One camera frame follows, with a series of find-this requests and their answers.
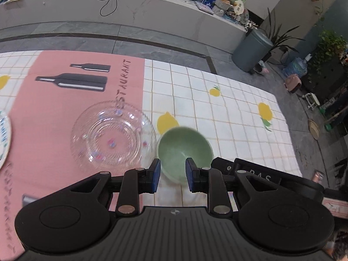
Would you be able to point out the white fruit-print plate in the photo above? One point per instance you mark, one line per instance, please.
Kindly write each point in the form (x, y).
(4, 136)

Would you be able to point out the bushy green potted plant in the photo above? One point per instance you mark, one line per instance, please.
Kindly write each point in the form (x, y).
(330, 43)

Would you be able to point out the blue water jug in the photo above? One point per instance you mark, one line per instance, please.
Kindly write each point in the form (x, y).
(296, 68)

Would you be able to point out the grey trash bin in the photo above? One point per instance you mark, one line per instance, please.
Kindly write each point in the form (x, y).
(251, 49)

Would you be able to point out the white round hand fan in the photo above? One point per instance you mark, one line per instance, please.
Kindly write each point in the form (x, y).
(238, 6)

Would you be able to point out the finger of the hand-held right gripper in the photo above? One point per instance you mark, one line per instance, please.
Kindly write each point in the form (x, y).
(221, 164)

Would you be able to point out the long-leaf potted plant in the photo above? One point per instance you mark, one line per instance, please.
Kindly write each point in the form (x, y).
(280, 39)

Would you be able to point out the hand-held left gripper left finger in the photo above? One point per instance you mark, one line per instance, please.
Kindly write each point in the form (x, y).
(155, 175)

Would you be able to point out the copper can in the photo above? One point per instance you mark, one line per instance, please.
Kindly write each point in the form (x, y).
(319, 176)

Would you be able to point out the clear glass plate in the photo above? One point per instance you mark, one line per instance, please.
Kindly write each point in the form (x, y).
(114, 136)

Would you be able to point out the pink and white printed tablecloth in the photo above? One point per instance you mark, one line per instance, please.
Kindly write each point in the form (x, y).
(190, 100)

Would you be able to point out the small white stool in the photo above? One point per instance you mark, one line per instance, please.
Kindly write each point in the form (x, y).
(311, 100)

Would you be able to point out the black storage shelf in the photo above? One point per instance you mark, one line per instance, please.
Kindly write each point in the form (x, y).
(330, 87)

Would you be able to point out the green bowl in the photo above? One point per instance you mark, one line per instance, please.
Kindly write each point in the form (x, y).
(185, 146)

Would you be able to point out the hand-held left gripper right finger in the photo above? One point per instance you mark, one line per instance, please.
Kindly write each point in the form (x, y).
(190, 175)

